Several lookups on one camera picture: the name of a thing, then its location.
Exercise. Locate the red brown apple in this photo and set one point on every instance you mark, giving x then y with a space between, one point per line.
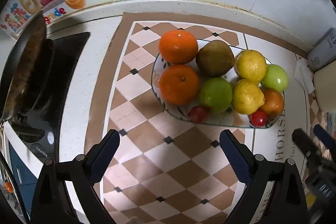
215 59

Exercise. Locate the dark orange fruit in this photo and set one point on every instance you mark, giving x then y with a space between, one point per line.
274 103

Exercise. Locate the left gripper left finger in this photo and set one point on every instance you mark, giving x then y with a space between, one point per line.
51 201

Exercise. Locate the black stove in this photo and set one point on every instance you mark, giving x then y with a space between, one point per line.
38 125

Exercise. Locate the red cherry tomato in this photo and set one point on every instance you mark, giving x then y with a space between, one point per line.
259 118
198 114

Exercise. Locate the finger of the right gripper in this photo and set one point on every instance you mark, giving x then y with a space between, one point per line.
326 139
312 153

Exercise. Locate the yellow lemon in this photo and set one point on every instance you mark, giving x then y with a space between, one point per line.
251 65
247 97

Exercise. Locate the cream cylindrical container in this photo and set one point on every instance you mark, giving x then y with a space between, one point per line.
325 87

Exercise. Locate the bright orange tangerine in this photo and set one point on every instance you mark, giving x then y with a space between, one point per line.
178 47

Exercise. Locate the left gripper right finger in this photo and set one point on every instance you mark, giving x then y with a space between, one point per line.
287 202

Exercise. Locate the checkered table mat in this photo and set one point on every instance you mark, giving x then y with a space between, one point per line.
167 169

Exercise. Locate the white tissue paper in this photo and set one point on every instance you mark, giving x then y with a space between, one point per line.
304 76

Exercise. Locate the floral white plate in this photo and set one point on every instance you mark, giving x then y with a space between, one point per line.
228 118

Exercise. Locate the green lime fruit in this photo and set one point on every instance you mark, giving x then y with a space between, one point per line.
275 78

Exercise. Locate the dark frying pan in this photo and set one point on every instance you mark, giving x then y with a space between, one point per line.
20 64

